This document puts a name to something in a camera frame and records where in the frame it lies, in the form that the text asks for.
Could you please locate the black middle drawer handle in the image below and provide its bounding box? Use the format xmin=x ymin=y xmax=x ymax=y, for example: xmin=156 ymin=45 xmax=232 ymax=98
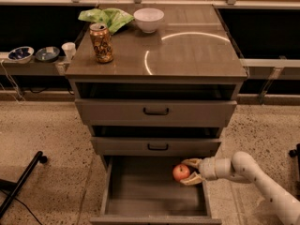
xmin=147 ymin=143 xmax=169 ymax=151

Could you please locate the grey side shelf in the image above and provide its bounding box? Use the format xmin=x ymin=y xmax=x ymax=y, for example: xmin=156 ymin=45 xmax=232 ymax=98
xmin=0 ymin=52 xmax=69 ymax=76

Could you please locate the blue patterned bowl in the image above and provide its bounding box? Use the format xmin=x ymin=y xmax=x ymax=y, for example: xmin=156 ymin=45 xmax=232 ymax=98
xmin=8 ymin=46 xmax=34 ymax=64

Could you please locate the green chip bag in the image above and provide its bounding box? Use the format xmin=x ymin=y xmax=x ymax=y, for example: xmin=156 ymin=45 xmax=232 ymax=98
xmin=78 ymin=7 xmax=134 ymax=35

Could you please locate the grey drawer cabinet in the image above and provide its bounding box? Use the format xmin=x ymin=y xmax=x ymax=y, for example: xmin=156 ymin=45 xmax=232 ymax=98
xmin=64 ymin=3 xmax=248 ymax=225

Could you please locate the drawer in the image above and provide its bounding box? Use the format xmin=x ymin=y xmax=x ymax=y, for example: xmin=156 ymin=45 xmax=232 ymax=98
xmin=75 ymin=98 xmax=236 ymax=128
xmin=90 ymin=156 xmax=222 ymax=225
xmin=91 ymin=137 xmax=221 ymax=158

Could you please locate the white bowl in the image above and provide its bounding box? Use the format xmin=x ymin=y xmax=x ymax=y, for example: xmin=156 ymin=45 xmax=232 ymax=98
xmin=133 ymin=7 xmax=164 ymax=33

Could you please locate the black drawer handle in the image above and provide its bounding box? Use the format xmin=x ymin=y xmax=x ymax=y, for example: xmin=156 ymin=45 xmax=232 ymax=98
xmin=142 ymin=107 xmax=170 ymax=116
xmin=147 ymin=143 xmax=169 ymax=151

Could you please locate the white paper cup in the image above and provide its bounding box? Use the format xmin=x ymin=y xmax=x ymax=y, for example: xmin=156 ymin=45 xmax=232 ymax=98
xmin=62 ymin=42 xmax=76 ymax=61

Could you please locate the middle drawer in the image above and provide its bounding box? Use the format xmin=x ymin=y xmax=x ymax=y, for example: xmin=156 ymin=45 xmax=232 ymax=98
xmin=91 ymin=137 xmax=221 ymax=158

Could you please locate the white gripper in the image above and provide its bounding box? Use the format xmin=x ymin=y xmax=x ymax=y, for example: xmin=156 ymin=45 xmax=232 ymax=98
xmin=180 ymin=157 xmax=233 ymax=186

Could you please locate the red apple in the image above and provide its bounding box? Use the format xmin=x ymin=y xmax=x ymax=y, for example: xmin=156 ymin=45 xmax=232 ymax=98
xmin=172 ymin=164 xmax=190 ymax=182

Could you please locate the black stand leg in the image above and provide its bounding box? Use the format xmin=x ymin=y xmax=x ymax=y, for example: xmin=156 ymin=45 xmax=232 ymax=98
xmin=0 ymin=151 xmax=48 ymax=218

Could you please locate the black chair caster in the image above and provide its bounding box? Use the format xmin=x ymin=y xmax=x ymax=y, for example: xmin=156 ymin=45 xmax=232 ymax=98
xmin=289 ymin=143 xmax=300 ymax=198

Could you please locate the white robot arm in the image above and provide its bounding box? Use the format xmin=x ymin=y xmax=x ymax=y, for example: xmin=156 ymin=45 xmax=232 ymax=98
xmin=180 ymin=151 xmax=300 ymax=225

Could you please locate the black top drawer handle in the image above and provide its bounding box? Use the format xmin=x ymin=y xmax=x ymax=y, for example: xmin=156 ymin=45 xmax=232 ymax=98
xmin=142 ymin=107 xmax=170 ymax=116

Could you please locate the top drawer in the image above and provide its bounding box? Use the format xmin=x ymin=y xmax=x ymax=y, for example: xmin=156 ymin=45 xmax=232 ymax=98
xmin=75 ymin=98 xmax=236 ymax=128

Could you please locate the dark blue bowl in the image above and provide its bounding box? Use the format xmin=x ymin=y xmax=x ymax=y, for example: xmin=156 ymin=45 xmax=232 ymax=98
xmin=35 ymin=46 xmax=60 ymax=63

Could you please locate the orange drink can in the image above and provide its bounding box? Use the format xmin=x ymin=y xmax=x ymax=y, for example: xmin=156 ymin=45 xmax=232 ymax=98
xmin=89 ymin=22 xmax=113 ymax=63

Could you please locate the bottom drawer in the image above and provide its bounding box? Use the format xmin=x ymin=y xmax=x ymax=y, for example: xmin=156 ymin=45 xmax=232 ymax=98
xmin=90 ymin=156 xmax=222 ymax=225

